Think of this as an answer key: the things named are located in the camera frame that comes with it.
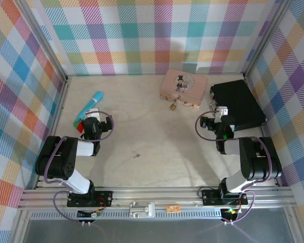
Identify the small brass padlock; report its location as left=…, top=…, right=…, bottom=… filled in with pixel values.
left=169, top=97, right=181, bottom=111

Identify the pink cartoon wedding box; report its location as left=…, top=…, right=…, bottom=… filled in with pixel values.
left=159, top=68, right=209, bottom=110

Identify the red green toy block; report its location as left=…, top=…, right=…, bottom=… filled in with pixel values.
left=73, top=120, right=85, bottom=134

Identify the light blue tube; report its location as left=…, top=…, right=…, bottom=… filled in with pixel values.
left=74, top=91, right=104, bottom=122

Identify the black hard case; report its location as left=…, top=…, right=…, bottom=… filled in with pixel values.
left=209, top=79, right=267, bottom=132

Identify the small black connector board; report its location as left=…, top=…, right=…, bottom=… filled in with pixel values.
left=77, top=209, right=102, bottom=219
left=221, top=207, right=242, bottom=220

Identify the perforated metal strip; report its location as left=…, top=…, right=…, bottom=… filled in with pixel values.
left=30, top=209, right=288, bottom=220

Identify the grey metal panel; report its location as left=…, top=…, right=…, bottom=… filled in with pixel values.
left=15, top=210, right=304, bottom=243

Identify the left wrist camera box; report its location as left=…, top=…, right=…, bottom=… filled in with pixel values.
left=86, top=108, right=101, bottom=119

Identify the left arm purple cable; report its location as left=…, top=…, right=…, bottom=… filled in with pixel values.
left=43, top=111, right=115, bottom=225

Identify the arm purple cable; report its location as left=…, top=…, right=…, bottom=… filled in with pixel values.
left=195, top=110, right=276, bottom=225
left=43, top=111, right=115, bottom=225

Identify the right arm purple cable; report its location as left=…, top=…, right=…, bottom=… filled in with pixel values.
left=195, top=110, right=276, bottom=225

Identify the left aluminium side rail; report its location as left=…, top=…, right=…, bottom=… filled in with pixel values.
left=32, top=75, right=71, bottom=189

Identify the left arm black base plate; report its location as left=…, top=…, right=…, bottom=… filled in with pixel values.
left=67, top=189, right=114, bottom=208

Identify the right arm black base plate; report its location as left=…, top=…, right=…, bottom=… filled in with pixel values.
left=201, top=189, right=249, bottom=206

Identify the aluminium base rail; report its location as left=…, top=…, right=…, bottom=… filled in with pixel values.
left=17, top=186, right=294, bottom=211

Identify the right aluminium corner post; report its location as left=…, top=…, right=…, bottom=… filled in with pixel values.
left=243, top=0, right=294, bottom=79

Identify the aluminium corner post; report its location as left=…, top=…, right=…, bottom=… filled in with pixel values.
left=16, top=0, right=69, bottom=82
left=243, top=0, right=294, bottom=79

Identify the silver latch bracket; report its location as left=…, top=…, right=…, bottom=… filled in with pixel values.
left=128, top=201, right=156, bottom=219

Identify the left aluminium corner post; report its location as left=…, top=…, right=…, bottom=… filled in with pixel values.
left=16, top=0, right=69, bottom=82

